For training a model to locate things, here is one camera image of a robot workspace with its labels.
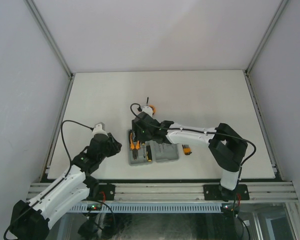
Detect right black camera cable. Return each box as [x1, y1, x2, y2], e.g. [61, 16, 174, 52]
[129, 103, 257, 173]

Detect aluminium front rail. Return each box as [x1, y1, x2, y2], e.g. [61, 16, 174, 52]
[97, 182, 298, 203]

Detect left aluminium frame post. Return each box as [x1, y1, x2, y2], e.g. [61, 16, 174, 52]
[23, 0, 73, 80]

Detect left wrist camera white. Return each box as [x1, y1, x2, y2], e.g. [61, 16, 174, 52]
[92, 122, 108, 136]

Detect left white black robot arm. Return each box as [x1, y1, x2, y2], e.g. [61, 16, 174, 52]
[3, 133, 122, 240]

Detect right aluminium frame post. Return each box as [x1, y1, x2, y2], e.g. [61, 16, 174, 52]
[244, 0, 290, 75]

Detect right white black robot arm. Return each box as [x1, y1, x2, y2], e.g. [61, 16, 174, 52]
[131, 112, 248, 200]

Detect orange tape measure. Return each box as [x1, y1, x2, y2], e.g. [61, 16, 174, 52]
[149, 105, 156, 115]

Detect grey plastic tool case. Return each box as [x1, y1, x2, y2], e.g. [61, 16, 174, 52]
[127, 129, 180, 166]

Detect orange black pliers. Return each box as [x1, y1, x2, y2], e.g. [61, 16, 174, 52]
[129, 131, 141, 160]

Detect aluminium frame post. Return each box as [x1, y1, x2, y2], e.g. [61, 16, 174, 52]
[23, 0, 73, 80]
[244, 0, 290, 75]

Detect blue slotted cable duct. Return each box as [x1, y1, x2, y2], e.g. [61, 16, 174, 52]
[68, 202, 223, 214]

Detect orange hex key set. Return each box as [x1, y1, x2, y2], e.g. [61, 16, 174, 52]
[182, 144, 192, 156]

